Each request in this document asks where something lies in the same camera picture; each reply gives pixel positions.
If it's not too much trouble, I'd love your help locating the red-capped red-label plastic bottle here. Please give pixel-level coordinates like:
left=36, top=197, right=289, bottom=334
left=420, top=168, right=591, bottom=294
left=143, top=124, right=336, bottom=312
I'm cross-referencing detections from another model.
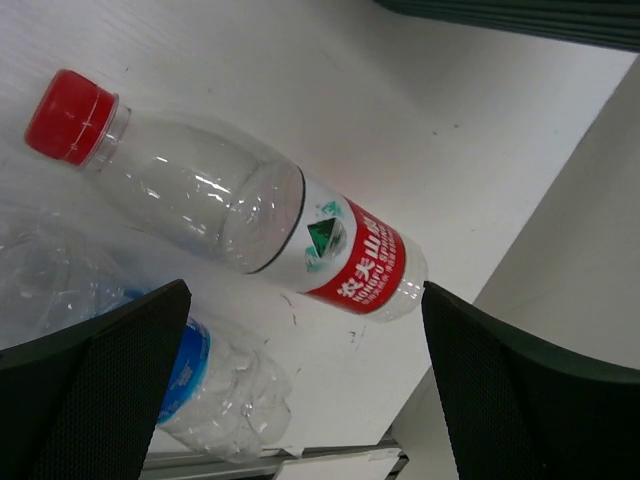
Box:
left=24, top=69, right=427, bottom=322

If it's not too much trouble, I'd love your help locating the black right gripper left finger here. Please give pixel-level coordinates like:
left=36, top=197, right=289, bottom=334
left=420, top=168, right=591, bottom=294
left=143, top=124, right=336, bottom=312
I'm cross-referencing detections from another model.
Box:
left=1, top=280, right=191, bottom=479

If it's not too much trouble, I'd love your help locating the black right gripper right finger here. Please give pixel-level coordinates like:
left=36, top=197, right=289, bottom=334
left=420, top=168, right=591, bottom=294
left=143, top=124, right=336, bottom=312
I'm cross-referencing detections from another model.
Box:
left=421, top=282, right=639, bottom=479

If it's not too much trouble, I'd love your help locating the blue-label clear plastic bottle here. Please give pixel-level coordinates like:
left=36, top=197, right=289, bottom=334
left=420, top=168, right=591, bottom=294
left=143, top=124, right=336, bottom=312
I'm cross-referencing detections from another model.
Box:
left=1, top=207, right=291, bottom=463

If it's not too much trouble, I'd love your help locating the dark green plastic bin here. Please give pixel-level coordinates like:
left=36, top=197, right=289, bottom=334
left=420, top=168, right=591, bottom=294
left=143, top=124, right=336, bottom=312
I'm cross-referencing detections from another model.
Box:
left=378, top=0, right=639, bottom=53

